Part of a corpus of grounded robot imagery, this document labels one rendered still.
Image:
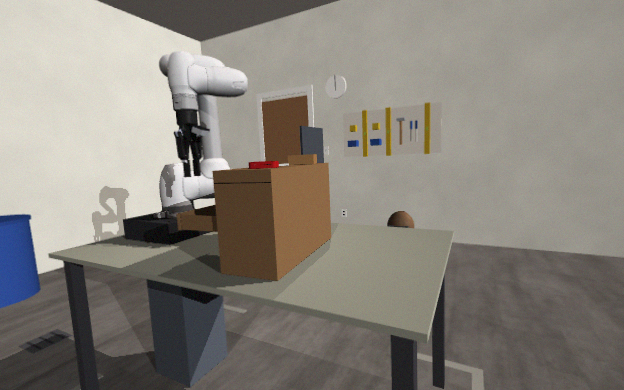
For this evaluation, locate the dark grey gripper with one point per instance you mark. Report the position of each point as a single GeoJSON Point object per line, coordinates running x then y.
{"type": "Point", "coordinates": [184, 119]}

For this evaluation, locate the brown wooden tool chest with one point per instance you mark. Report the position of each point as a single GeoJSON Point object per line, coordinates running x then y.
{"type": "Point", "coordinates": [268, 219]}

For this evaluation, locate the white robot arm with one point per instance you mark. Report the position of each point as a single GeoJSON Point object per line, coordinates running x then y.
{"type": "Point", "coordinates": [195, 81]}

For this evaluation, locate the red rectangular tin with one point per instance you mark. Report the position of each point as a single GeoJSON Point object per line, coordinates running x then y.
{"type": "Point", "coordinates": [263, 164]}

